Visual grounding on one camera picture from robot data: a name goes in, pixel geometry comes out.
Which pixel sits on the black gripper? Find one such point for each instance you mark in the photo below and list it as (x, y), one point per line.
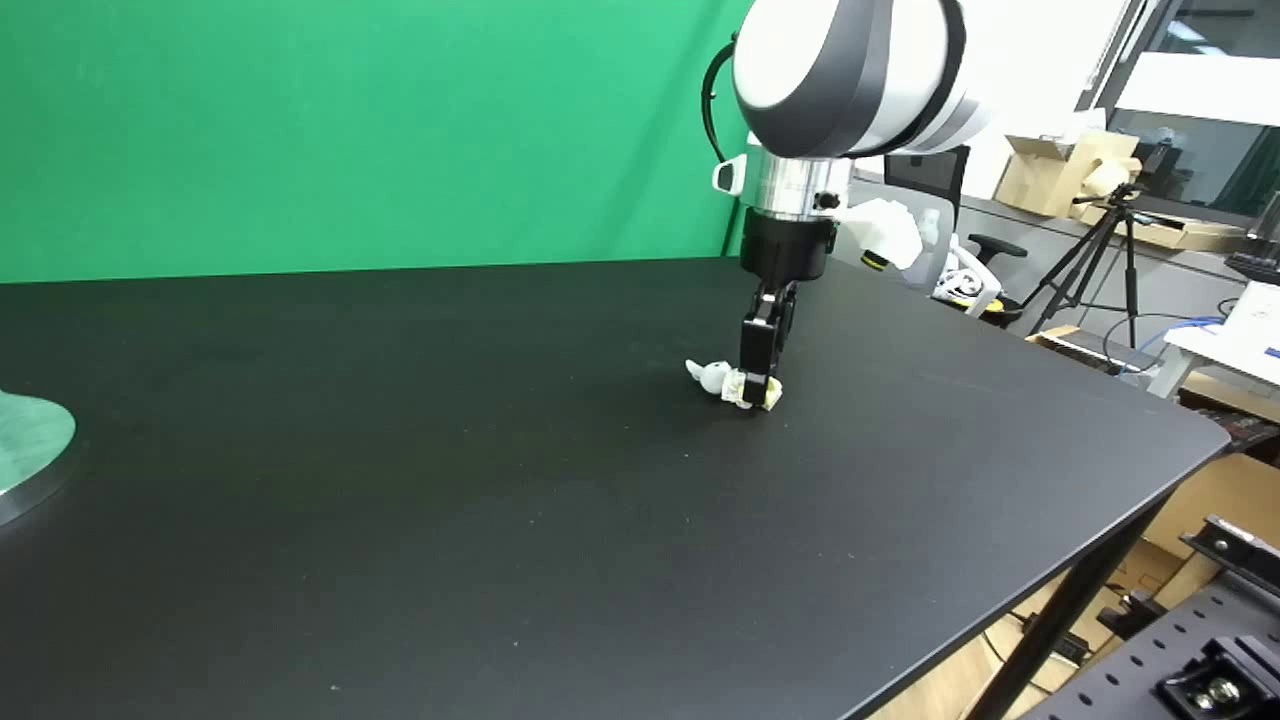
(785, 244)

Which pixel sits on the small white object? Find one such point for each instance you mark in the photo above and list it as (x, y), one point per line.
(720, 376)

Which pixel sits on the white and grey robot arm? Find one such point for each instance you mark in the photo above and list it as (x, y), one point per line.
(854, 73)

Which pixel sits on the black office chair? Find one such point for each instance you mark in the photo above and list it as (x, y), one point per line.
(952, 200)

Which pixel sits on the brown cardboard box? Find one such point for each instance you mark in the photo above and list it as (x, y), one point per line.
(1062, 171)

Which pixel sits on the black table leg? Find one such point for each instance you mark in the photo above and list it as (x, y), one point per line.
(1062, 615)

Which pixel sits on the green screen backdrop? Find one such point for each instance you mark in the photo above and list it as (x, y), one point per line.
(360, 134)

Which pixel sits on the white flat box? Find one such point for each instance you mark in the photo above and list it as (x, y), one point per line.
(1232, 333)

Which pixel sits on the metal perforated rack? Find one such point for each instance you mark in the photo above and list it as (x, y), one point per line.
(1147, 655)

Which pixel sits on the round green plate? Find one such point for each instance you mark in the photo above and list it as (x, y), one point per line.
(28, 441)

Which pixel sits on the black camera tripod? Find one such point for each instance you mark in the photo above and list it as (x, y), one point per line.
(1102, 263)

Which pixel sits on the black and silver bracket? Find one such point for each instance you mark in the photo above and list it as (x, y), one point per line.
(1221, 682)

